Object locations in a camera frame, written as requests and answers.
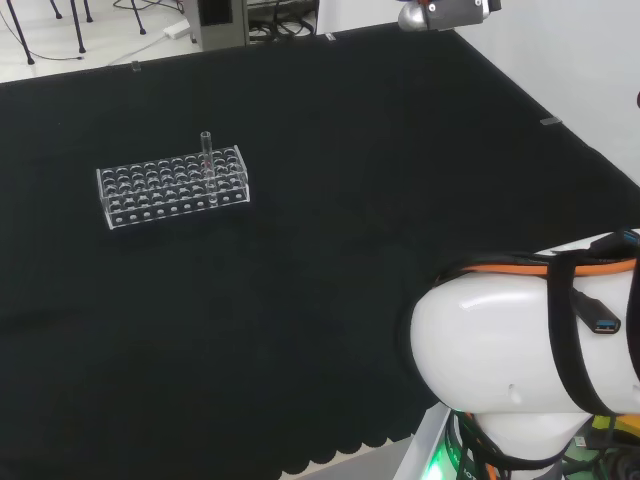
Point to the clear glass test tube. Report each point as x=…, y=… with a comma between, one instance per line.
x=206, y=145

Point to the clear test tube rack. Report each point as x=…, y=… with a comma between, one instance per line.
x=150, y=200

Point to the black bench cloth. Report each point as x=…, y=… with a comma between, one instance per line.
x=300, y=250

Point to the grey metal cabinet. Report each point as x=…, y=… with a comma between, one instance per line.
x=220, y=25

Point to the white power strip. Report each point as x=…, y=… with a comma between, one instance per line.
x=177, y=29

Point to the black tripod leg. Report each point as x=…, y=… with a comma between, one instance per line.
x=77, y=25
x=137, y=17
x=20, y=35

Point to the grey camera device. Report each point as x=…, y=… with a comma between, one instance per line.
x=450, y=12

